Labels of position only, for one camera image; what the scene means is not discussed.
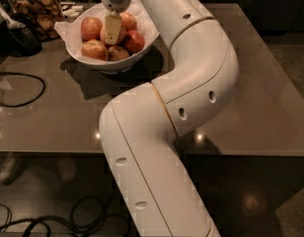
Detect left white shoe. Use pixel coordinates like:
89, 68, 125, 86
0, 152, 23, 185

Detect white shoe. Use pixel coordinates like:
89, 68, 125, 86
57, 157, 76, 183
0, 152, 23, 185

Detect apple with sticker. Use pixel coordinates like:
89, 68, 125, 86
100, 25, 126, 45

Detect white bowl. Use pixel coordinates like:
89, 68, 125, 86
64, 2, 160, 75

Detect back right apple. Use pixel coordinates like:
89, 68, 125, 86
120, 12, 137, 31

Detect right white shoe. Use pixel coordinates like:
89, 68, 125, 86
57, 157, 76, 183

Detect red right apple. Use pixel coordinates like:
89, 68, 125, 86
123, 30, 145, 53

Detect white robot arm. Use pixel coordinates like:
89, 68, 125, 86
100, 0, 239, 237

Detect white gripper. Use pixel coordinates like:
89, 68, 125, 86
101, 0, 131, 44

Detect black cable on table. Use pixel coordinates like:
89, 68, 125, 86
0, 71, 46, 109

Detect black round appliance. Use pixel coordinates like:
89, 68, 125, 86
3, 25, 42, 56

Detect front middle apple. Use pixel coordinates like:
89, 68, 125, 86
109, 45, 129, 61

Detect black cables on floor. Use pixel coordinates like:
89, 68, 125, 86
0, 195, 132, 237

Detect white items behind bowl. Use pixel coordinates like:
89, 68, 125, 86
61, 5, 83, 18

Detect back left apple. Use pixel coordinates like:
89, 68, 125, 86
80, 17, 103, 40

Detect front left apple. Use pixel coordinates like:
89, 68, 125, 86
81, 39, 109, 61

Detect glass jar of dried chips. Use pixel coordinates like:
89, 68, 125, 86
8, 0, 64, 41

